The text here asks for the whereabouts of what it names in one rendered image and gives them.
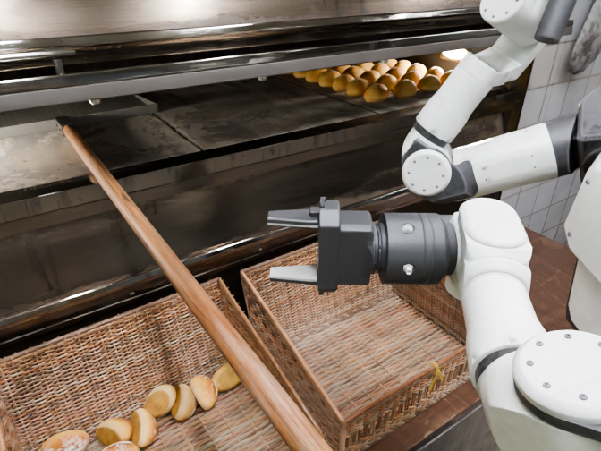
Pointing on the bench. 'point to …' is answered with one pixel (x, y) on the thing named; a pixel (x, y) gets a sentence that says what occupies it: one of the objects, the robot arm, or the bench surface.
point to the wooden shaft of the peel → (208, 315)
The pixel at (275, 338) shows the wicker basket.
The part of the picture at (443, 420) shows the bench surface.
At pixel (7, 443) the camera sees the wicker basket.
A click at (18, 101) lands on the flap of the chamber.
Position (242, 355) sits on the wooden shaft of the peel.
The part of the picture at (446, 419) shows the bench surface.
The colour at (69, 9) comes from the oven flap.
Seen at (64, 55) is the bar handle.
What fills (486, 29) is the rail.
